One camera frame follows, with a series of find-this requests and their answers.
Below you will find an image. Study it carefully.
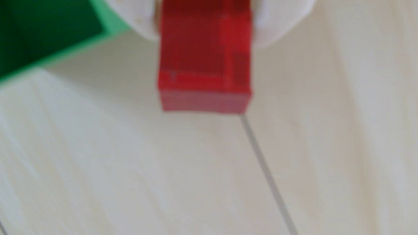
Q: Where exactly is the green box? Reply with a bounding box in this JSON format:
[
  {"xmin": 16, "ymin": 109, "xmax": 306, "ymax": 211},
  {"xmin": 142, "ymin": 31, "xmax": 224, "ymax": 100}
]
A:
[{"xmin": 0, "ymin": 0, "xmax": 132, "ymax": 85}]

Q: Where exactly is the red block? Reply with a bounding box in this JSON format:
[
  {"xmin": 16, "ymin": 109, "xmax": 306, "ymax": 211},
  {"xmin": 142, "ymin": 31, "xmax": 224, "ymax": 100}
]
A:
[{"xmin": 157, "ymin": 0, "xmax": 253, "ymax": 114}]

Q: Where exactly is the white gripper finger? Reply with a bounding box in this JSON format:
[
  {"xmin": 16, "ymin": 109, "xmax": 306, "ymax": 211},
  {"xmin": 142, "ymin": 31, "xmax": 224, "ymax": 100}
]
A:
[
  {"xmin": 250, "ymin": 0, "xmax": 317, "ymax": 49},
  {"xmin": 104, "ymin": 0, "xmax": 163, "ymax": 42}
]

